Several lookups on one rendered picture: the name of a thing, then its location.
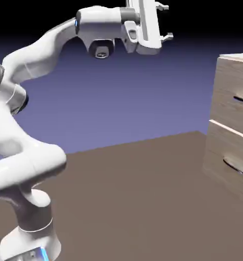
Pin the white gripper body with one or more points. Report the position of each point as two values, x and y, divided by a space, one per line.
148 24

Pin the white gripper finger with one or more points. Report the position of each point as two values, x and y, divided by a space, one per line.
167 36
164 7

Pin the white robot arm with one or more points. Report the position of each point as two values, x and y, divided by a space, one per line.
41 51

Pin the wood drawer front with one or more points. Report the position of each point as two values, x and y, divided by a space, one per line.
229 87
221 146

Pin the light wood cabinet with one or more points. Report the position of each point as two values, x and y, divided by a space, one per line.
231 122

